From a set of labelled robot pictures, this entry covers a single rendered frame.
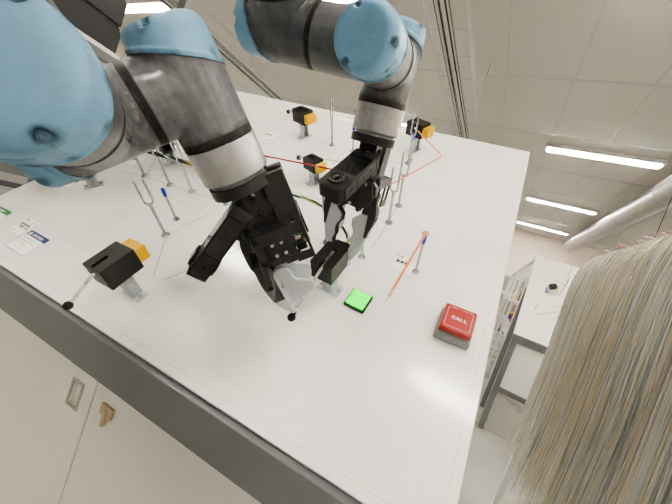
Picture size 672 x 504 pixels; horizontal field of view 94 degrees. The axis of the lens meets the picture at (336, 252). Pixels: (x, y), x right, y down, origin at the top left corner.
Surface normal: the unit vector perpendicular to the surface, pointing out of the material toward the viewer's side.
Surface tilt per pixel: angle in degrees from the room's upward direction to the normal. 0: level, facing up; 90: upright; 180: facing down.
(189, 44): 84
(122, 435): 90
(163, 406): 90
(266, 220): 111
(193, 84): 97
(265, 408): 45
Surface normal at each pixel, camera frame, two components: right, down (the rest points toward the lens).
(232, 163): 0.37, 0.42
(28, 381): -0.33, -0.07
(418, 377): 0.00, -0.71
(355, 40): -0.33, 0.30
